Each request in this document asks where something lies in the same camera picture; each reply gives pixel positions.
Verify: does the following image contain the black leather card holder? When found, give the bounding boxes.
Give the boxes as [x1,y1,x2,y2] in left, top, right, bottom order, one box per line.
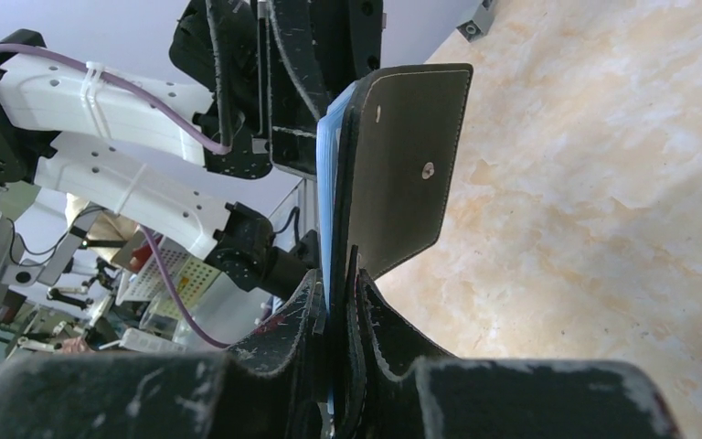
[322,63,473,438]

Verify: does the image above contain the white perforated basket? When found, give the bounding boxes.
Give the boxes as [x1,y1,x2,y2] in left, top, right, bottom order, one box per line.
[115,239,220,320]

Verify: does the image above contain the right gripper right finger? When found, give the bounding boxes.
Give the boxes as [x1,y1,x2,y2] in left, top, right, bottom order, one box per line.
[356,273,681,438]

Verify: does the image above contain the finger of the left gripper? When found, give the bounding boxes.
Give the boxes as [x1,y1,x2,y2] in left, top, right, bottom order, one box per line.
[257,0,385,178]
[204,1,261,155]

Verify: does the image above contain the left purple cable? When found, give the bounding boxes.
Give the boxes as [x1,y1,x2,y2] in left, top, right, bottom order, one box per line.
[0,43,234,351]

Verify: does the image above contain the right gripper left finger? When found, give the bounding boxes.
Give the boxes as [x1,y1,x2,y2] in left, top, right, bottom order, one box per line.
[0,271,324,438]

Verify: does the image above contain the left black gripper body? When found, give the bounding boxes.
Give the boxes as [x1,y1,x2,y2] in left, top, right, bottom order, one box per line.
[169,1,272,180]

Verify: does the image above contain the small grey tool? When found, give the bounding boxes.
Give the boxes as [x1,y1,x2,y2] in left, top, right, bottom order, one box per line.
[456,0,495,43]

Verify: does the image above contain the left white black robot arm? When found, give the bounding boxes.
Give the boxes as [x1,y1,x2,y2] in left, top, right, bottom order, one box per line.
[0,1,385,299]

